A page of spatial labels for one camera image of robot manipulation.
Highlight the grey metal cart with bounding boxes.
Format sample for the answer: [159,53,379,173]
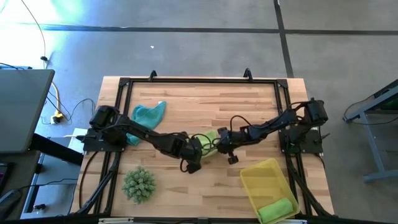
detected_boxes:
[343,78,398,184]

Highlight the white floor cable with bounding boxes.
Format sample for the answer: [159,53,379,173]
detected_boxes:
[20,0,49,70]

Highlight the white box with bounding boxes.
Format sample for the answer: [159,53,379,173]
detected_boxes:
[67,128,88,154]

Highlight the fluffy green microfiber towel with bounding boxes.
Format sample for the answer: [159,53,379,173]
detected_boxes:
[190,129,220,158]

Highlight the black aluminium table frame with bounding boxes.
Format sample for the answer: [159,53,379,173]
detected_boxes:
[70,67,336,224]

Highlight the teal microfiber towel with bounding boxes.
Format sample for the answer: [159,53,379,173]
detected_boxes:
[126,100,168,147]

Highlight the yellow power plug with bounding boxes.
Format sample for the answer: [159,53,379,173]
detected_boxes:
[50,111,65,124]

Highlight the green artificial plant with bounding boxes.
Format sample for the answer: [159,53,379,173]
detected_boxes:
[121,166,157,205]

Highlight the black right camera cable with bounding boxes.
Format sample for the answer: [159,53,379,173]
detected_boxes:
[229,114,251,132]

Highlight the ribbed green microfiber towel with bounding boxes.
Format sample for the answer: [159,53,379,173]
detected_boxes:
[257,197,295,224]

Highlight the yellow floor cable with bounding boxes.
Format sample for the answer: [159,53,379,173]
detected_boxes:
[51,81,62,113]

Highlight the yellow translucent plastic basket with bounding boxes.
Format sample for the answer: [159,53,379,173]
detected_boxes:
[239,157,302,224]

